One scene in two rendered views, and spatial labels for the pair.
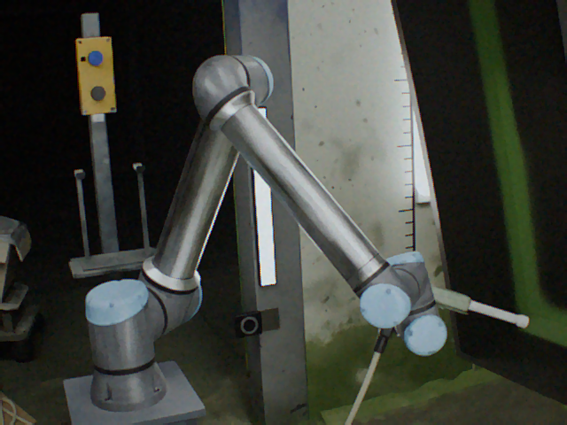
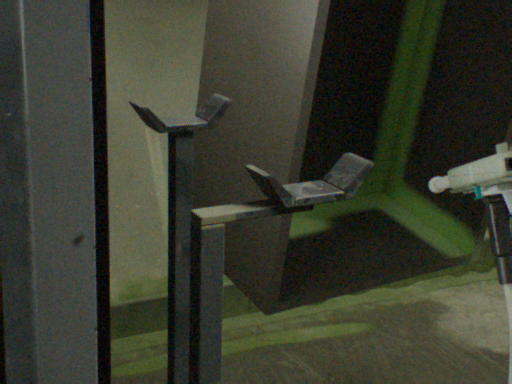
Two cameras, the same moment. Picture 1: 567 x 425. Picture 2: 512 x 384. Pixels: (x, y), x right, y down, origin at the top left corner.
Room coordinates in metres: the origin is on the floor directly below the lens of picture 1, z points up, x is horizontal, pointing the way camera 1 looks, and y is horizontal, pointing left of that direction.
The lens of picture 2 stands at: (2.23, 1.23, 1.28)
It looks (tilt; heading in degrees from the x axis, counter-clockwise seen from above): 17 degrees down; 263
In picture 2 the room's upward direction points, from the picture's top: 2 degrees clockwise
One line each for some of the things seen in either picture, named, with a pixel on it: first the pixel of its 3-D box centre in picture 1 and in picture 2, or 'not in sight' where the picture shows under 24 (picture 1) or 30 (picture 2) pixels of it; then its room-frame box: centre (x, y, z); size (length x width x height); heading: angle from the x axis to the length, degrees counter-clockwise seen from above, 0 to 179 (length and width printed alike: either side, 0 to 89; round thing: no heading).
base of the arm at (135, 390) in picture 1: (126, 375); not in sight; (1.48, 0.40, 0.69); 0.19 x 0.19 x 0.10
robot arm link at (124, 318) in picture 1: (121, 321); not in sight; (1.49, 0.40, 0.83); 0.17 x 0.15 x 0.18; 155
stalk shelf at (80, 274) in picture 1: (117, 261); not in sight; (2.21, 0.58, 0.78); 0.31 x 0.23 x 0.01; 112
